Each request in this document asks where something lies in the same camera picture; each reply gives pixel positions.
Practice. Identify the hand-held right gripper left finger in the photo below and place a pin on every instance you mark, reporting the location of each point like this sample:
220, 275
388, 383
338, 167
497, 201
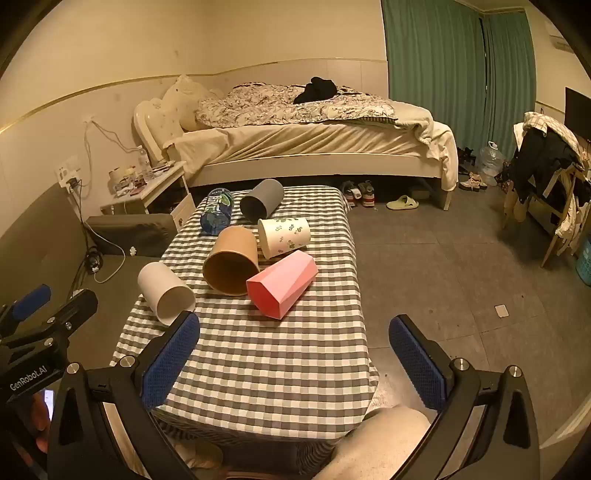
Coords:
170, 362

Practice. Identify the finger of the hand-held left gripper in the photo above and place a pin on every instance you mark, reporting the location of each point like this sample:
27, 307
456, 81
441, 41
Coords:
32, 297
82, 305

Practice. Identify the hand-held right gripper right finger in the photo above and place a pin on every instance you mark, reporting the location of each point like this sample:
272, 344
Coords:
416, 364

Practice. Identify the plain white cup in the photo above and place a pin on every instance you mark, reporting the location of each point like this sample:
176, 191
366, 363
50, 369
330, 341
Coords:
161, 290

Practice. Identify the brown cup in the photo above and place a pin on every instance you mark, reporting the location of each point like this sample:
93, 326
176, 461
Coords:
236, 243

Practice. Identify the pink faceted cup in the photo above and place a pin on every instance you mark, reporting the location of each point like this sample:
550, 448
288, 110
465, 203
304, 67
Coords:
287, 280

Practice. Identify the white leaf-print cup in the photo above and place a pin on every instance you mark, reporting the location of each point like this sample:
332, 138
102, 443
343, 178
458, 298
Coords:
286, 236

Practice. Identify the grey cup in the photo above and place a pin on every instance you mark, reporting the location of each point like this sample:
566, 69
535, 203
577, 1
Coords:
266, 193

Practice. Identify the person's leg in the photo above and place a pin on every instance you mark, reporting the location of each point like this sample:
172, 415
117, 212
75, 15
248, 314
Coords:
378, 443

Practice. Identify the grey white checked tablecloth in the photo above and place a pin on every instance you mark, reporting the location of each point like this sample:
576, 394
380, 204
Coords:
258, 364

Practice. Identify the grey padded bag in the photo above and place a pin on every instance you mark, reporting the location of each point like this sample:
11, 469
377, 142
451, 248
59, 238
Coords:
134, 233

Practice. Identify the white floor card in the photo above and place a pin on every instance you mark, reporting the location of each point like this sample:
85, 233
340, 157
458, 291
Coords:
502, 311

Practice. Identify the white nightstand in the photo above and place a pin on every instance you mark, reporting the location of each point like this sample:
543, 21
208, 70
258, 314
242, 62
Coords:
159, 198

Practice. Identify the nightstand clutter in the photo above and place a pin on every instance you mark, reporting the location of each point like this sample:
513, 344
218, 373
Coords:
127, 180

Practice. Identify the blue-label plastic bottle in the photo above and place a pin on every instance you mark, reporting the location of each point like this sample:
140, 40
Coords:
215, 213

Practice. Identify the clear plastic bottle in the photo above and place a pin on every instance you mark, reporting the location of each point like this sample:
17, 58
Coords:
143, 159

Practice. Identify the green slipper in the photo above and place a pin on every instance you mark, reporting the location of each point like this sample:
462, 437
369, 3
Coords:
402, 203

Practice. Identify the grey sneaker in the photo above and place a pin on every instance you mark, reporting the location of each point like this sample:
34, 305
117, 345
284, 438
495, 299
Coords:
350, 194
367, 194

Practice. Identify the pair of light shoes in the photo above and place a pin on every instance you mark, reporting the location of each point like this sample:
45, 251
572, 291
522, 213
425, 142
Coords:
473, 182

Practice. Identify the blue laundry basket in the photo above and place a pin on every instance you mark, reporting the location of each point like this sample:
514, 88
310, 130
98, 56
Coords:
584, 265

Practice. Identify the wooden chair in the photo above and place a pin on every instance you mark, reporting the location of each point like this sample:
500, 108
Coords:
561, 221

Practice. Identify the pair of black shoes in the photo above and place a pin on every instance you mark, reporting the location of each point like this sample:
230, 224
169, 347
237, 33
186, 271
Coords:
465, 159

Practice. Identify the clear water jug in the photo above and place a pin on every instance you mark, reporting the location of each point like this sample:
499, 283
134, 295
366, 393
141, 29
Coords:
490, 161

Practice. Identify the cream pillow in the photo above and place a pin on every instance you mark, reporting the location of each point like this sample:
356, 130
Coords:
182, 101

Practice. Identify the cream blanket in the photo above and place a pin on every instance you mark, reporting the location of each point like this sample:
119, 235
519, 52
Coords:
434, 134

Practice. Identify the black jacket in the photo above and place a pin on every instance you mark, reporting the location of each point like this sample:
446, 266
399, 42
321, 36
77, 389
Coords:
538, 161

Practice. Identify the cream bed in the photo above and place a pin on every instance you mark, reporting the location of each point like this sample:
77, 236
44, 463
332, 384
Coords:
300, 150

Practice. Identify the floral quilt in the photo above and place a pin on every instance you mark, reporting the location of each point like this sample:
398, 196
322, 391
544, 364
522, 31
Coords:
258, 106

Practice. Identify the white checked cloth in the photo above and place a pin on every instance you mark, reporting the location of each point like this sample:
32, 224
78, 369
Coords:
551, 125

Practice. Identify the black garment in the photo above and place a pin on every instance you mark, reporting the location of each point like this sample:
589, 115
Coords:
318, 90

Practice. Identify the green curtain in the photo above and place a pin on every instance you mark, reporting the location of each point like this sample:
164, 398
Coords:
510, 83
429, 69

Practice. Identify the black television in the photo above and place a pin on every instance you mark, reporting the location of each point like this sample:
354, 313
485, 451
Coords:
578, 110

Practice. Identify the white air conditioner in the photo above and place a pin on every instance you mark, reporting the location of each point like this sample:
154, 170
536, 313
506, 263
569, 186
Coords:
562, 43

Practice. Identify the wall power socket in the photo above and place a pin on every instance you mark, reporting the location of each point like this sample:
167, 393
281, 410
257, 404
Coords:
68, 174

